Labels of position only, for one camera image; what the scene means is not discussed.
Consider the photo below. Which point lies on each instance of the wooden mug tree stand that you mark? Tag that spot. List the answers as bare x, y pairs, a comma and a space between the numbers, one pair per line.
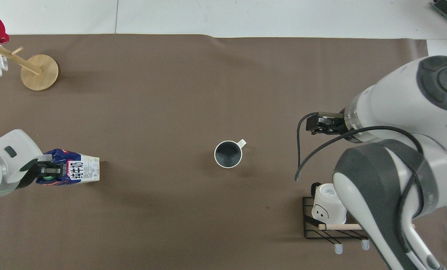
39, 73

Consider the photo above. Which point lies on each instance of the white mug with dark inside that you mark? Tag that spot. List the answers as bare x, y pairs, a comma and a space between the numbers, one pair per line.
228, 154

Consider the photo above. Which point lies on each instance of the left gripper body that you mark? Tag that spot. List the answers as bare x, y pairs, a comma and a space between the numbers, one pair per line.
31, 173

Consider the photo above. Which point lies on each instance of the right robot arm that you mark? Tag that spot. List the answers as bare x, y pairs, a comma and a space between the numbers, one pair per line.
392, 108

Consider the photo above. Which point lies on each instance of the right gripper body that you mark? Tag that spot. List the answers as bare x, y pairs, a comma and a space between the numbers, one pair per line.
330, 125

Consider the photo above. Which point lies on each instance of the blue and white milk carton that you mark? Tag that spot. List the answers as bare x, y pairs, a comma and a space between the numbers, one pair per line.
81, 169

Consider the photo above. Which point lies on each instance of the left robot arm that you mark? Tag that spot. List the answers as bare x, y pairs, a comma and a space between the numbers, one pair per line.
6, 165

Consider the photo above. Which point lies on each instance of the white mug with face print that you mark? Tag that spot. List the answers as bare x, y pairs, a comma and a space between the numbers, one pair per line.
330, 204

